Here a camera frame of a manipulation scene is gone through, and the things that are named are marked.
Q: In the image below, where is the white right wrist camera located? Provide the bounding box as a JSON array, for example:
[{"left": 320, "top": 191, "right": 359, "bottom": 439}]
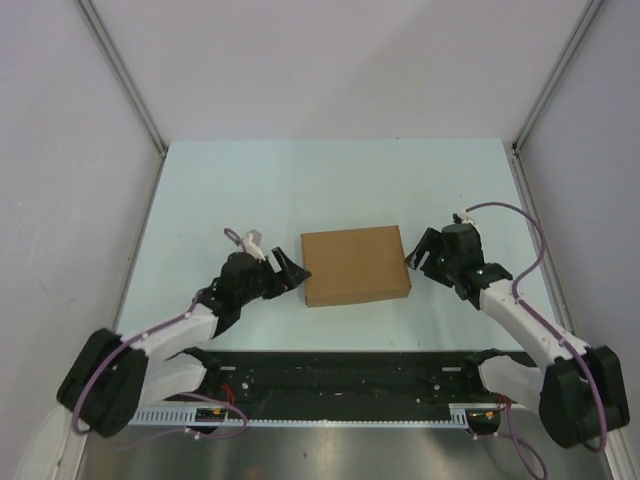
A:
[{"left": 452, "top": 210, "right": 479, "bottom": 230}]

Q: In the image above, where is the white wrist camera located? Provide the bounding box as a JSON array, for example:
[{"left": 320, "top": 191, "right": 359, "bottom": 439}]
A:
[
  {"left": 452, "top": 210, "right": 479, "bottom": 230},
  {"left": 239, "top": 230, "right": 266, "bottom": 261}
]

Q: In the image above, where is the aluminium frame post left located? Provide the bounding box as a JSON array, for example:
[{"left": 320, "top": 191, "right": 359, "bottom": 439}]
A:
[{"left": 74, "top": 0, "right": 168, "bottom": 159}]

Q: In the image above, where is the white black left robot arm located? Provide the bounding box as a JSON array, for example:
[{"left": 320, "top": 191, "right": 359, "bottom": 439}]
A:
[{"left": 56, "top": 248, "right": 312, "bottom": 438}]

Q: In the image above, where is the aluminium right side rail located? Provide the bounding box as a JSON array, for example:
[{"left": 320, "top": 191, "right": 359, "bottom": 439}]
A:
[{"left": 504, "top": 142, "right": 576, "bottom": 331}]

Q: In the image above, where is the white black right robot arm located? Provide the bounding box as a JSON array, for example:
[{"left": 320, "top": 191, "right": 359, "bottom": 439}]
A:
[{"left": 406, "top": 222, "right": 630, "bottom": 448}]

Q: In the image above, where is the aluminium frame post right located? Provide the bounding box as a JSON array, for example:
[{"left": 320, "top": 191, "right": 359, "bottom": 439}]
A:
[{"left": 511, "top": 0, "right": 608, "bottom": 156}]

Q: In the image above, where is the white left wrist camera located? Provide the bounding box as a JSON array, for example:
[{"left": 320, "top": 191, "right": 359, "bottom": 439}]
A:
[{"left": 239, "top": 230, "right": 266, "bottom": 261}]

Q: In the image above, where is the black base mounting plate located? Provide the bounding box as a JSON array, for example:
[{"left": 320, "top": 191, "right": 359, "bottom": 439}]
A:
[{"left": 193, "top": 351, "right": 498, "bottom": 403}]

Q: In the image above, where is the aluminium frame post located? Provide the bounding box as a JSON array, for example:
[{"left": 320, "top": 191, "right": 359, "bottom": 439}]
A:
[
  {"left": 74, "top": 0, "right": 168, "bottom": 159},
  {"left": 511, "top": 0, "right": 608, "bottom": 156}
]

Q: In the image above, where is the grey slotted cable duct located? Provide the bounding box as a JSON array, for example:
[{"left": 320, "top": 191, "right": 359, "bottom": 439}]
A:
[{"left": 129, "top": 400, "right": 501, "bottom": 428}]

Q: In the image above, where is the brown cardboard box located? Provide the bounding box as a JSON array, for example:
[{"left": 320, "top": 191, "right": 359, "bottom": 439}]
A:
[{"left": 301, "top": 225, "right": 411, "bottom": 308}]

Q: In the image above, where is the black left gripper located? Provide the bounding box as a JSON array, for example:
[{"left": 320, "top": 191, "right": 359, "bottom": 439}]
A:
[{"left": 237, "top": 247, "right": 310, "bottom": 306}]

